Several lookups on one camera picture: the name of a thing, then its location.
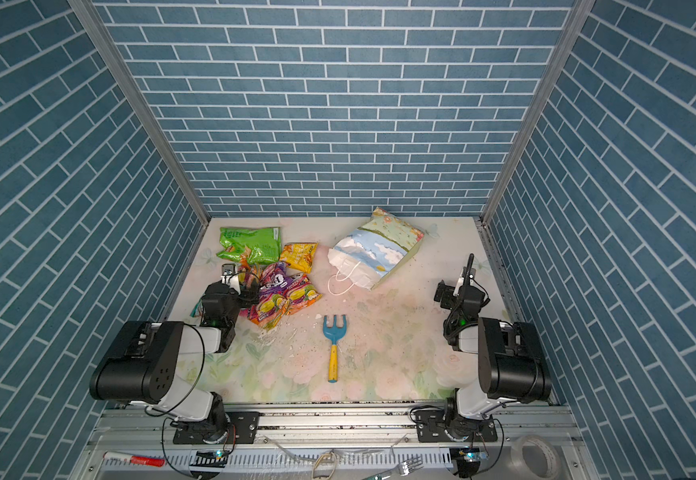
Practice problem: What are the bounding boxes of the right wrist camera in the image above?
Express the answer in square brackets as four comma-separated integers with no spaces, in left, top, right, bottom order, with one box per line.
[453,267,470,297]

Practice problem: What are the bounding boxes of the purple berry candy packet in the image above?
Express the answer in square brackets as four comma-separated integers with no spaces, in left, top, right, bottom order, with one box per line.
[260,261,294,301]

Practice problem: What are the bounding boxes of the illustrated paper gift bag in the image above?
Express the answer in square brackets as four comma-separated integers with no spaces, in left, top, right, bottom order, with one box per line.
[327,207,426,296]

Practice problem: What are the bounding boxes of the lemon fruit candy packet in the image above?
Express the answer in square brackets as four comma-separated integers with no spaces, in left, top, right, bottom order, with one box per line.
[248,274,322,329]

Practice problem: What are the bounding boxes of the teal red snack packet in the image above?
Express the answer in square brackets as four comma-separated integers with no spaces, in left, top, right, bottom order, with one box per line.
[190,300,204,319]

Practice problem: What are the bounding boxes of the beige cord loop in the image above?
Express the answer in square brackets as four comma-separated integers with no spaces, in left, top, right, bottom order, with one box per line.
[311,451,340,480]

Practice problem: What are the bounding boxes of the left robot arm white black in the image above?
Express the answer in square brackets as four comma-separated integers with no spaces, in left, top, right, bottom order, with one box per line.
[89,274,260,445]

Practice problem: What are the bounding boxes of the green chips bag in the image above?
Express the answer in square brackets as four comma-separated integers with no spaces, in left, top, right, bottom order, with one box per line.
[217,227,282,265]

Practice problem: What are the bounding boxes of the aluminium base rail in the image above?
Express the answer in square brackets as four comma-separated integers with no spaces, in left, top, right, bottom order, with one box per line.
[88,402,582,450]

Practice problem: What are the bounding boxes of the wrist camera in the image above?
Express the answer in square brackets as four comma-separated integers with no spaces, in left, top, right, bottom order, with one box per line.
[453,267,470,297]
[221,263,240,290]

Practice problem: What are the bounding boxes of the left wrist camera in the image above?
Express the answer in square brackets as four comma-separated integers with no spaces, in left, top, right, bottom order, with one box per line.
[221,263,240,290]

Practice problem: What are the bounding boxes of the metal fork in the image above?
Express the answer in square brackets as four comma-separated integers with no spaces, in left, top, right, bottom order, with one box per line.
[363,456,424,480]

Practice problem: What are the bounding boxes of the blue yellow toy rake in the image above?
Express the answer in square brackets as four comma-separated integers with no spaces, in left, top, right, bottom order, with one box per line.
[323,315,348,383]

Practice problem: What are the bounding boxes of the yellow corn chips packet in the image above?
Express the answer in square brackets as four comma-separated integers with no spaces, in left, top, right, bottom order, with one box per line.
[279,242,318,274]

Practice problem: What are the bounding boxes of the clear tape roll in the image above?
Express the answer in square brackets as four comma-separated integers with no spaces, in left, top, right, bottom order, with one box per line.
[509,435,562,480]

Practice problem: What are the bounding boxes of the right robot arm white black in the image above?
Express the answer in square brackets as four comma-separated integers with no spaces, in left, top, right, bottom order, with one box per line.
[409,278,552,443]

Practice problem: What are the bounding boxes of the white slotted cable duct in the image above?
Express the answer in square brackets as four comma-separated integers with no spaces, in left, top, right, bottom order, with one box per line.
[188,448,454,470]

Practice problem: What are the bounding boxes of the red handled tool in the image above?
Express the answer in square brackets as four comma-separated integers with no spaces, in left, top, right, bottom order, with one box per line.
[104,451,166,468]

